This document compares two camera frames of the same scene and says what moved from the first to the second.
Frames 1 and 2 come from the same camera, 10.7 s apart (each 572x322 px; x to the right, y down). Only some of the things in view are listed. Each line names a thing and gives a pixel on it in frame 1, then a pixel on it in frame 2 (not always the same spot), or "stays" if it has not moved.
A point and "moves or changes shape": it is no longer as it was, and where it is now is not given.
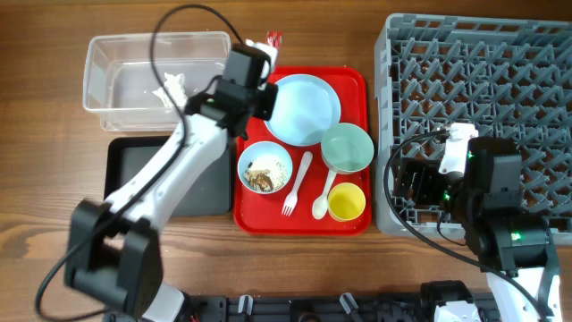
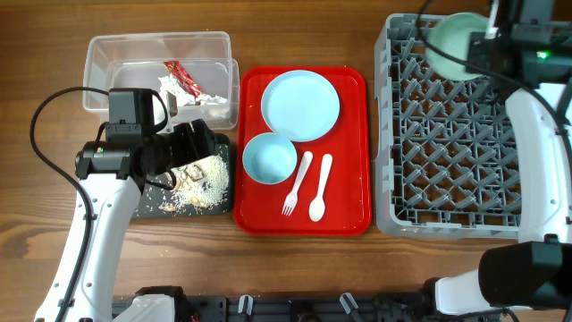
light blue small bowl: [264, 167] moves or changes shape
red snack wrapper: [274, 38] → [177, 71]
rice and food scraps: [265, 173] → [198, 185]
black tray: [210, 195] stays
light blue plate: [306, 106] stays
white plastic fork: [289, 204] stays
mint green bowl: [348, 148] → [450, 33]
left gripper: [266, 112] → [190, 151]
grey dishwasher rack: [508, 76] stays
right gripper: [414, 180] → [481, 51]
